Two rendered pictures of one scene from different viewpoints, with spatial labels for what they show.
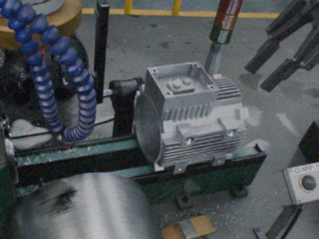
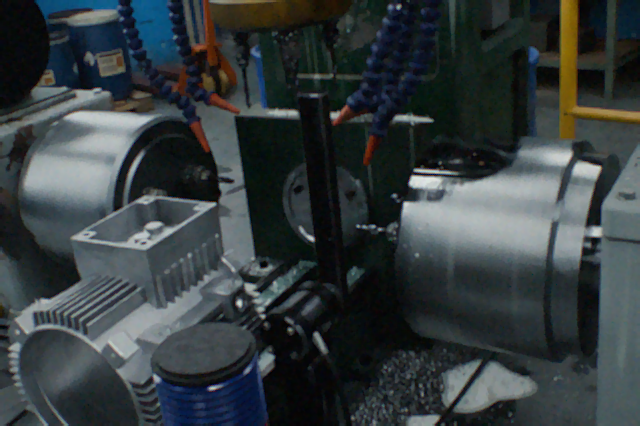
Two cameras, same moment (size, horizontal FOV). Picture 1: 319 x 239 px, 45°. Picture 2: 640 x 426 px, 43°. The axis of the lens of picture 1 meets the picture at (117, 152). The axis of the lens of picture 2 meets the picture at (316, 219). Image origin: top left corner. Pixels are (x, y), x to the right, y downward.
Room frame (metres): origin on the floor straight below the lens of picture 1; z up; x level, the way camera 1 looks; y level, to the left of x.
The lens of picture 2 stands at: (1.40, -0.43, 1.45)
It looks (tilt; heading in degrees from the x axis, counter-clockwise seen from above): 23 degrees down; 144
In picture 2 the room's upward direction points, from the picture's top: 7 degrees counter-clockwise
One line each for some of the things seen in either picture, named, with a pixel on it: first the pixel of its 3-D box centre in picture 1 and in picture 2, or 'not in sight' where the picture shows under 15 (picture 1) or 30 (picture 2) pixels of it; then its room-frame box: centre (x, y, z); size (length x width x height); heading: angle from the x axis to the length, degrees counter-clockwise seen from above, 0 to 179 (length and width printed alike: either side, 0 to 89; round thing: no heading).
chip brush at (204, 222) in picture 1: (176, 232); not in sight; (0.50, -0.17, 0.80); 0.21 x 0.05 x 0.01; 115
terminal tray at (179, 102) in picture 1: (179, 92); (151, 251); (0.65, -0.11, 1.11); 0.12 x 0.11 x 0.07; 113
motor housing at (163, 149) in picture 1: (186, 121); (144, 346); (0.67, -0.15, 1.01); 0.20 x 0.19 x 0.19; 113
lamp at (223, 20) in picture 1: (226, 16); not in sight; (1.04, -0.26, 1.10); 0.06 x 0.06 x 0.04
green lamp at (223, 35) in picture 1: (221, 31); not in sight; (1.04, -0.26, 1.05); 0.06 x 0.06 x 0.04
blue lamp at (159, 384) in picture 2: not in sight; (211, 391); (1.04, -0.26, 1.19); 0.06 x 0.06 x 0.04
